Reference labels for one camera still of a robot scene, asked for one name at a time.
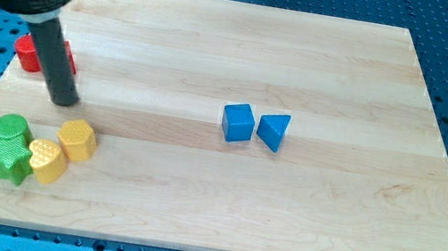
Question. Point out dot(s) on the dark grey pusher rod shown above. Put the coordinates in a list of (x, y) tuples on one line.
[(54, 61)]

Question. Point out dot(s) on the red round block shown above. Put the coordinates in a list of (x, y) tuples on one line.
[(26, 53)]

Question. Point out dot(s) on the wooden board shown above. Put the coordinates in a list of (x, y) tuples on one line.
[(361, 167)]

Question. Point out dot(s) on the yellow hexagon block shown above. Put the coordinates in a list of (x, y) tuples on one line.
[(77, 140)]

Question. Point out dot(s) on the green round block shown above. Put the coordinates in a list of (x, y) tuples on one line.
[(12, 125)]

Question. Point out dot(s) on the yellow heart block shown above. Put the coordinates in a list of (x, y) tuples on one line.
[(47, 161)]

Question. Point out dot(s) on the green star block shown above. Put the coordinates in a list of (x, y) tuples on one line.
[(14, 159)]

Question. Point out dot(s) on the blue cube block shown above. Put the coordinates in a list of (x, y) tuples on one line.
[(238, 122)]

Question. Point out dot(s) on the blue triangle block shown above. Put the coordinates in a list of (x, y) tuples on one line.
[(272, 128)]

